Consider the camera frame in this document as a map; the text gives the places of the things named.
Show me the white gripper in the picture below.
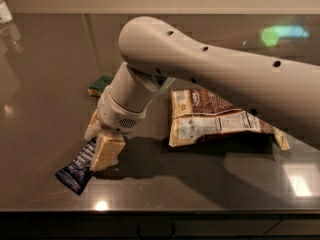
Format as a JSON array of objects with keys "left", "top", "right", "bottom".
[{"left": 84, "top": 86, "right": 146, "bottom": 171}]

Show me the dark blue rxbar wrapper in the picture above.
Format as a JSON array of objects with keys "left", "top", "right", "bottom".
[{"left": 55, "top": 138, "right": 96, "bottom": 195}]

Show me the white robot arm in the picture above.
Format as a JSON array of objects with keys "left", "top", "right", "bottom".
[{"left": 84, "top": 17, "right": 320, "bottom": 171}]

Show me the brown chip bag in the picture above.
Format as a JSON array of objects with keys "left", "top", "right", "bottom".
[{"left": 169, "top": 89, "right": 290, "bottom": 151}]

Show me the green yellow sponge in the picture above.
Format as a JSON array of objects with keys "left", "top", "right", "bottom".
[{"left": 88, "top": 75, "right": 113, "bottom": 97}]

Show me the white bottle at corner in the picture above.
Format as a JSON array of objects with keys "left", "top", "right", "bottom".
[{"left": 0, "top": 0, "right": 13, "bottom": 24}]

